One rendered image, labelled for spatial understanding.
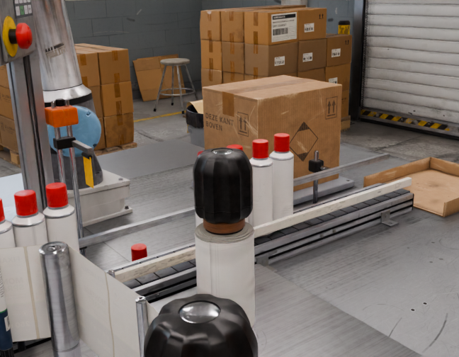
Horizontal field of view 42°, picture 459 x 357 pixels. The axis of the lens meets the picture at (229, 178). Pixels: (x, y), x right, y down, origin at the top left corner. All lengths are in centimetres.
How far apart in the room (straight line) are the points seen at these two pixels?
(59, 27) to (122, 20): 606
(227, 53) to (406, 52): 169
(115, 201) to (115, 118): 329
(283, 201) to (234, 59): 382
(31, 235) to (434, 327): 69
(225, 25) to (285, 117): 360
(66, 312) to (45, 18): 68
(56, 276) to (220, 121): 88
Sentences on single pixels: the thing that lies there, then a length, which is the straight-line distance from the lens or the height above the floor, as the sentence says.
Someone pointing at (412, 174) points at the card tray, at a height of 83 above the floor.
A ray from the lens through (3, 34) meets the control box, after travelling 94.
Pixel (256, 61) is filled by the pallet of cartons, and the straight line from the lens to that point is 485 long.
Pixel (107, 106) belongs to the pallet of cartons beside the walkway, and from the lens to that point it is 473.
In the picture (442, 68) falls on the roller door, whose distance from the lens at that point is 558.
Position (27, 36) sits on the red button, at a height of 133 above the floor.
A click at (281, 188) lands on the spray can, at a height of 97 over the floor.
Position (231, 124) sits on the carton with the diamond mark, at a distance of 155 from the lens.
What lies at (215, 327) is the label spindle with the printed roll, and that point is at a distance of 41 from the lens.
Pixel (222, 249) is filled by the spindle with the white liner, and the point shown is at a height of 105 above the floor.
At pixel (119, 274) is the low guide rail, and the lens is 106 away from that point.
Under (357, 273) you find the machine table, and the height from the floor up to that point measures 83.
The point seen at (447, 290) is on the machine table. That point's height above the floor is 83.
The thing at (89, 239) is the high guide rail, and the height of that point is 96.
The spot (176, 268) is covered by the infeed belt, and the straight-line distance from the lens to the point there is 114.
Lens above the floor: 140
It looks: 19 degrees down
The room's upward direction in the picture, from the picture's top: 1 degrees counter-clockwise
